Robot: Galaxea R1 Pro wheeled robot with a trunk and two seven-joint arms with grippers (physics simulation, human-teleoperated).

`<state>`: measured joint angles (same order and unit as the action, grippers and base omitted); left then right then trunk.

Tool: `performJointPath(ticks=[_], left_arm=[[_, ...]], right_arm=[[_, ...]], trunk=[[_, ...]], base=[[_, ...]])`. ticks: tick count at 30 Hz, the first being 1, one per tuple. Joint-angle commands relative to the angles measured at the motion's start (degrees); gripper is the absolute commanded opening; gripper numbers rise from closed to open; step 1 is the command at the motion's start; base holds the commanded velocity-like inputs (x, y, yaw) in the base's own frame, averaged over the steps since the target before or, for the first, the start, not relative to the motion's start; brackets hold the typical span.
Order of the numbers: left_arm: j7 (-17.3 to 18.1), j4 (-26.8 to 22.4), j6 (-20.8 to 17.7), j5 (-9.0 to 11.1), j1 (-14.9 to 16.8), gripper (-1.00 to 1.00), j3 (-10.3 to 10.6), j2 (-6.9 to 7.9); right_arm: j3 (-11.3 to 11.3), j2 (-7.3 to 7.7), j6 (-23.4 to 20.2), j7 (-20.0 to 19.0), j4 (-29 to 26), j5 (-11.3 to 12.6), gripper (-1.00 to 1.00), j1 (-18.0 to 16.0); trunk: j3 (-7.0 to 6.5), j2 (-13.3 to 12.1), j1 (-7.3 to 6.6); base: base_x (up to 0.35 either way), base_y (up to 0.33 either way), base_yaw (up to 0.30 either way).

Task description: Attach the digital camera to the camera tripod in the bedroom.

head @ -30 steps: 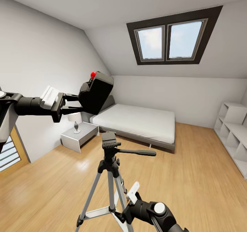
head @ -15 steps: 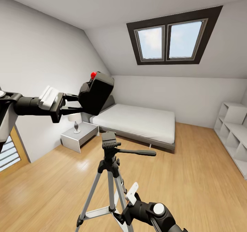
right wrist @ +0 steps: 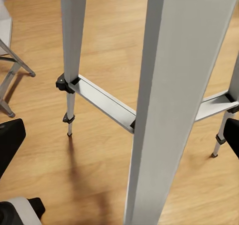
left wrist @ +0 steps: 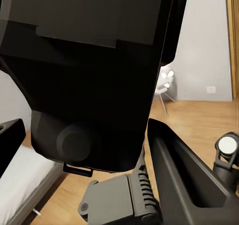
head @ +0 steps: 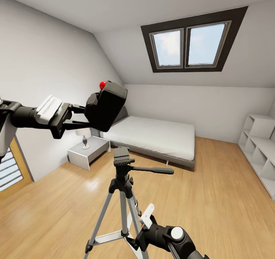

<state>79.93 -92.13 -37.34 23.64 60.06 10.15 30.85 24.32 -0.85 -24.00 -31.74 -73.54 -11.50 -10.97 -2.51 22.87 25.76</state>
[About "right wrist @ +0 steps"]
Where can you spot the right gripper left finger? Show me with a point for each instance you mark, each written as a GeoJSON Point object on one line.
{"type": "Point", "coordinates": [12, 134]}

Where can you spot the camera tripod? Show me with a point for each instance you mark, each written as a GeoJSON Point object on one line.
{"type": "Point", "coordinates": [182, 41]}

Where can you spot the taboret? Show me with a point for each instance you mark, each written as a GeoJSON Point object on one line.
{"type": "Point", "coordinates": [16, 66]}

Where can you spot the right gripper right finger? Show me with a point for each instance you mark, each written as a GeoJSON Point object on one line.
{"type": "Point", "coordinates": [231, 134]}

